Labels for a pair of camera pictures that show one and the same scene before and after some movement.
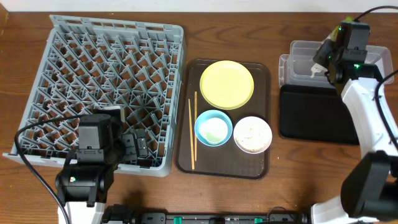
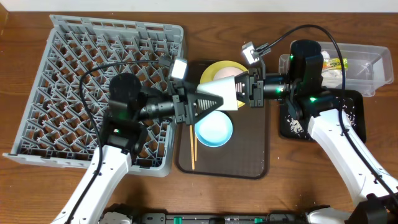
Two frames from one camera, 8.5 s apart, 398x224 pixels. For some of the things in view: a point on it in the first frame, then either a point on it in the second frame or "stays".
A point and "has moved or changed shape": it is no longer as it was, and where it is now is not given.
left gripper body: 137,147 -> 180,109
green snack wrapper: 334,34 has moved or changed shape
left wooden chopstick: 191,136 stays
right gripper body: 326,55 -> 256,99
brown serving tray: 226,160 stays
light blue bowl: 213,128 stays
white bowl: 252,135 -> 226,71
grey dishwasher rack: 86,64 stays
